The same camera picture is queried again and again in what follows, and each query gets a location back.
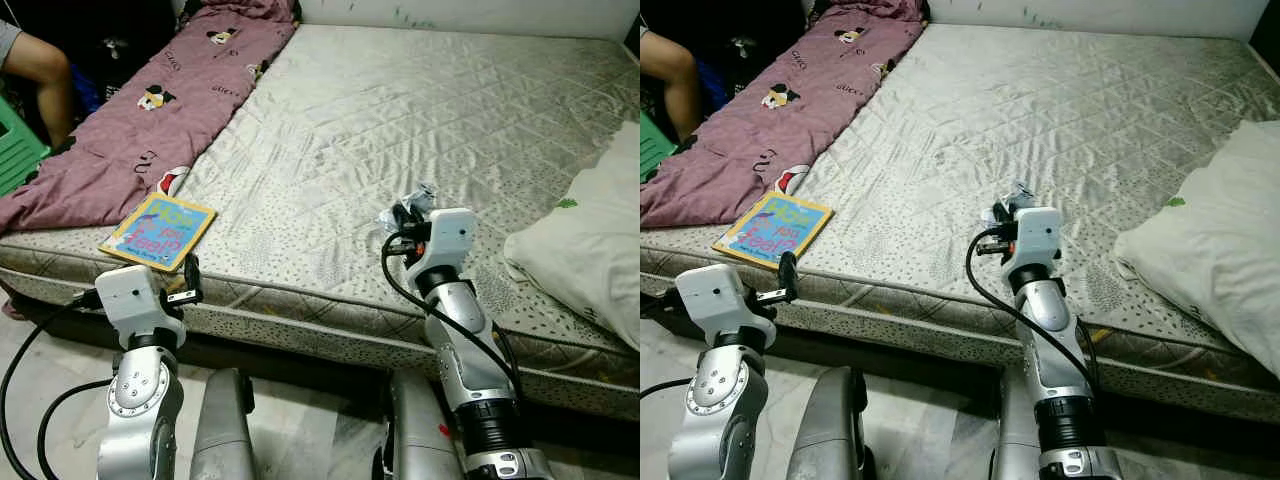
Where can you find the silver wrapper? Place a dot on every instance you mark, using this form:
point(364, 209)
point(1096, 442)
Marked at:
point(420, 197)
point(1022, 192)

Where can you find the purple cartoon print blanket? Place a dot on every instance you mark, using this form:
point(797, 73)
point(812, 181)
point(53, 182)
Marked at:
point(790, 130)
point(150, 130)

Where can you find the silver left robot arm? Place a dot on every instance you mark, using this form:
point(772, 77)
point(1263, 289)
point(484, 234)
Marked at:
point(145, 400)
point(715, 410)

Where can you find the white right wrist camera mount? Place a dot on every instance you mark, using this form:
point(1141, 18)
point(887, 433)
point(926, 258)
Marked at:
point(1040, 235)
point(448, 238)

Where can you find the white pillow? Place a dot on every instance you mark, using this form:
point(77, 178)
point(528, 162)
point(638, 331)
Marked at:
point(590, 250)
point(1210, 250)

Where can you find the blue yellow children's book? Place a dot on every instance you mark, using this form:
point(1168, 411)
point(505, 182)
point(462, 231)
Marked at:
point(160, 232)
point(775, 232)

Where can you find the green plastic stool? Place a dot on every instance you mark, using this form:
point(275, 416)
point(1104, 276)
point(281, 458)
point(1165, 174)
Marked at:
point(655, 150)
point(18, 150)

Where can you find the seated person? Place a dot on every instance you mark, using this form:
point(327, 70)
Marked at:
point(45, 80)
point(675, 85)

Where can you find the white quilted mattress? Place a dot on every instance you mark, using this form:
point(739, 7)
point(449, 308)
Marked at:
point(1050, 130)
point(400, 130)

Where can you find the grey robot leg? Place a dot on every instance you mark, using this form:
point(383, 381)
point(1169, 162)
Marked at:
point(222, 430)
point(415, 430)
point(825, 430)
point(1018, 430)

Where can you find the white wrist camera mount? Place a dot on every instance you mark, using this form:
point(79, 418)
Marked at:
point(715, 295)
point(448, 238)
point(135, 295)
point(1040, 235)

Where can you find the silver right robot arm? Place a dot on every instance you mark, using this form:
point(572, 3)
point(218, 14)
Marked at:
point(1050, 330)
point(465, 340)

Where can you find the blue plastic bag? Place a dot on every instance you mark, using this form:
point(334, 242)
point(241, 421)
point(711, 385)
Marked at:
point(88, 90)
point(710, 88)

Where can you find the grey left robot leg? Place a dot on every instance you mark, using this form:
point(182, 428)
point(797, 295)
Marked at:
point(825, 430)
point(222, 430)

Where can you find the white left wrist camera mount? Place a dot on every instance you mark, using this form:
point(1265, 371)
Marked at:
point(135, 295)
point(715, 295)

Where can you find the black bag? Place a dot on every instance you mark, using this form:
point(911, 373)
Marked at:
point(130, 70)
point(745, 70)

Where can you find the grey right robot leg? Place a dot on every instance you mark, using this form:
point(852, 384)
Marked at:
point(415, 430)
point(1018, 430)

